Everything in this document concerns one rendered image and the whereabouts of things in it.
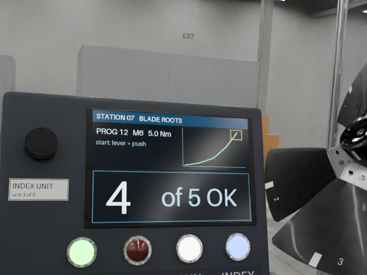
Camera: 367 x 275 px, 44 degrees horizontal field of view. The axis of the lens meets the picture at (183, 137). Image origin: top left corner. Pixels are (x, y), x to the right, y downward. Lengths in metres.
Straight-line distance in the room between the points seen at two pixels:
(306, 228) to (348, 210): 0.10
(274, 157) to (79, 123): 1.02
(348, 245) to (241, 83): 5.89
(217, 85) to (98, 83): 1.71
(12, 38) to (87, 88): 6.95
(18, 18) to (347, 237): 12.43
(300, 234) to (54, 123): 0.76
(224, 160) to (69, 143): 0.15
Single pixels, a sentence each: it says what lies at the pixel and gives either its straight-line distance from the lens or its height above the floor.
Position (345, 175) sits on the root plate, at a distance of 1.16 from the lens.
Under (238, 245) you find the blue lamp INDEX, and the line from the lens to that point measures 0.46.
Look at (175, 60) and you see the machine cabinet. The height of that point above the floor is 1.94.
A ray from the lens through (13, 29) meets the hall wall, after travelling 13.10.
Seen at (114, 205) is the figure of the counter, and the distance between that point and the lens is 0.43.
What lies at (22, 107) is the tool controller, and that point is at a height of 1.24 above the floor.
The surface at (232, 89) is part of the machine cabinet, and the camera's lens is 6.80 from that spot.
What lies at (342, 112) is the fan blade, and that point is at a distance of 1.52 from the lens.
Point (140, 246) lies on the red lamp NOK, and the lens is 0.42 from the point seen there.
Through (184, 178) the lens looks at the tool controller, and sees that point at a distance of 0.45.
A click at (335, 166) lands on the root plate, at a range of 1.27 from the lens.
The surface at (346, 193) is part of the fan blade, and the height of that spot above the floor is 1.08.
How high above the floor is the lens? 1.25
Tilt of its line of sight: 3 degrees down
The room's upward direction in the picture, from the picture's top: 4 degrees clockwise
